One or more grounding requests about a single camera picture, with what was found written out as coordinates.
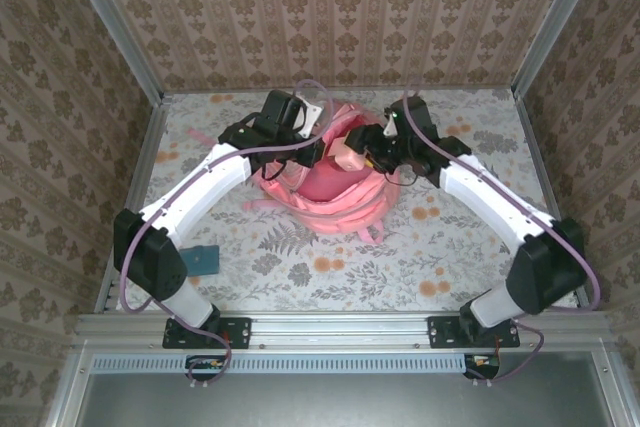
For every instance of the floral table cover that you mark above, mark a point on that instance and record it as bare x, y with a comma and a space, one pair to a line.
280, 292

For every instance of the grey metal panel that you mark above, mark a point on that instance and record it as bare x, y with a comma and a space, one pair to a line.
340, 402

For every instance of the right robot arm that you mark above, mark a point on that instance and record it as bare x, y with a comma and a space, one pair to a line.
500, 202

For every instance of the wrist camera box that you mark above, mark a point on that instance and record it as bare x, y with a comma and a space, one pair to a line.
307, 119
390, 126

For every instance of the aluminium frame bar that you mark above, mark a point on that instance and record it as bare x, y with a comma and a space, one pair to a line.
141, 172
450, 88
542, 172

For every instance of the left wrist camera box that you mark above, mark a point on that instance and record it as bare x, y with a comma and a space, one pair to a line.
307, 119

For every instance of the aluminium frame post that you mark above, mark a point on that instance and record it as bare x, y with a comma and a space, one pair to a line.
110, 22
560, 22

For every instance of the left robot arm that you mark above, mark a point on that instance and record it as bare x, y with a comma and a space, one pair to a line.
200, 187

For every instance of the wide aluminium mounting rail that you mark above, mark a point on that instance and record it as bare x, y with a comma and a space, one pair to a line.
340, 329

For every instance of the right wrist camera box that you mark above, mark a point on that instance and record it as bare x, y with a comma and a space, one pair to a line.
390, 126

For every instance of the teal notebook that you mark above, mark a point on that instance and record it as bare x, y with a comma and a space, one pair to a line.
205, 262

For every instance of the pink school backpack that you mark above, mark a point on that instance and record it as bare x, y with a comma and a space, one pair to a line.
340, 212

